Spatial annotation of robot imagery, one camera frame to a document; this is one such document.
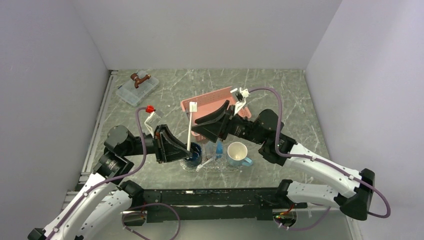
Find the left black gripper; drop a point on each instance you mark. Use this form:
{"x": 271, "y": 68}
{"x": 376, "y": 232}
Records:
{"x": 168, "y": 147}

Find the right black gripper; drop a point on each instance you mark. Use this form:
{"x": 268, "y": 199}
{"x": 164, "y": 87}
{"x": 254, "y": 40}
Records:
{"x": 212, "y": 130}

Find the pink plastic basket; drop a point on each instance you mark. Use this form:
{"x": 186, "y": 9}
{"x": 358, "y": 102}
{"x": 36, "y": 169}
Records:
{"x": 209, "y": 102}

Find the blue toothpaste tube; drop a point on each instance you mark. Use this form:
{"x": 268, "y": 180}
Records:
{"x": 219, "y": 149}

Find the dark blue mug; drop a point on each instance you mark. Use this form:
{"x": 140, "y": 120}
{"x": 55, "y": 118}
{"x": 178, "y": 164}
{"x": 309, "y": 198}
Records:
{"x": 196, "y": 157}

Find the white toothbrush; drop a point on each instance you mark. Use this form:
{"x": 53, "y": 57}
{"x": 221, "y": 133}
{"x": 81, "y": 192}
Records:
{"x": 193, "y": 108}
{"x": 200, "y": 166}

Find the white red toothpaste tube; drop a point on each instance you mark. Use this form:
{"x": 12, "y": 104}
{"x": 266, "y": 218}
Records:
{"x": 209, "y": 150}

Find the white and blue mug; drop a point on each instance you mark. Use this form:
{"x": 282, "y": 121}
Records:
{"x": 237, "y": 155}

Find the clear textured oval tray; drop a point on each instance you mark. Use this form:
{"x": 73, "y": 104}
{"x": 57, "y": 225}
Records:
{"x": 217, "y": 166}

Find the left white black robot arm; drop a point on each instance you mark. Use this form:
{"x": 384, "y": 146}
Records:
{"x": 105, "y": 194}

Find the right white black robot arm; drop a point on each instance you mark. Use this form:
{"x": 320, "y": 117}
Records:
{"x": 347, "y": 189}

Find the clear plastic organizer box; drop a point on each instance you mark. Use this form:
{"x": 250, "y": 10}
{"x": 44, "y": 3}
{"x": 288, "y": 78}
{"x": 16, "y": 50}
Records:
{"x": 133, "y": 96}

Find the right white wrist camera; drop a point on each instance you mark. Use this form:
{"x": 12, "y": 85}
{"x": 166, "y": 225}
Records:
{"x": 241, "y": 95}

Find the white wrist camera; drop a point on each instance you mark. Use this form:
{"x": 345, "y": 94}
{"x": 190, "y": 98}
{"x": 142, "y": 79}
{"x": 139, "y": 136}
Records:
{"x": 241, "y": 95}
{"x": 153, "y": 118}

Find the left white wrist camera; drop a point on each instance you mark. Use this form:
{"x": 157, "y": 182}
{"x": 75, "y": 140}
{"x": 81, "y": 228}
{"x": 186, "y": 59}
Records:
{"x": 153, "y": 118}

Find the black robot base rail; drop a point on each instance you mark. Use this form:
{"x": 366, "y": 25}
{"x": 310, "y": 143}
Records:
{"x": 160, "y": 205}

